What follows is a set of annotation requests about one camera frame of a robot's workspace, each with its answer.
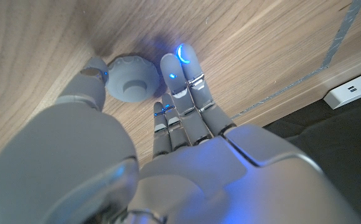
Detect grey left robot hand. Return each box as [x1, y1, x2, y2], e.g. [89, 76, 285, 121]
[0, 42, 360, 224]

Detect small dark grey toy ring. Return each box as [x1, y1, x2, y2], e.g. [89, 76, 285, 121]
[105, 55, 161, 103]

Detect black backdrop curtain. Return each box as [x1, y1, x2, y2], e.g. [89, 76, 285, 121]
[263, 90, 361, 224]

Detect white power strip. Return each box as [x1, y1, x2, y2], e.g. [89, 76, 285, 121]
[323, 67, 361, 110]

